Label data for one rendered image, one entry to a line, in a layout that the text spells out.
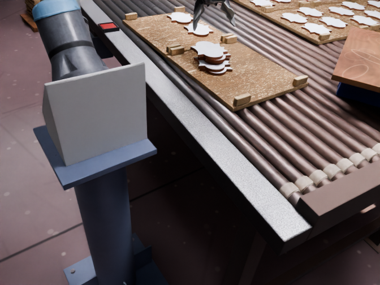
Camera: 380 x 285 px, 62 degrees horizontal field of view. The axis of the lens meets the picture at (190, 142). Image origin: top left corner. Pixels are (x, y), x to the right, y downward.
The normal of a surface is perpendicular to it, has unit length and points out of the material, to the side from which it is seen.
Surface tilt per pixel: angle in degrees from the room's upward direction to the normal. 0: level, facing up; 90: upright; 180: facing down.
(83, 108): 90
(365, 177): 0
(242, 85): 0
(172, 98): 0
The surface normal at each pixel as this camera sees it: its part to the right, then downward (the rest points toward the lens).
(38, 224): 0.07, -0.77
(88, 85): 0.55, 0.56
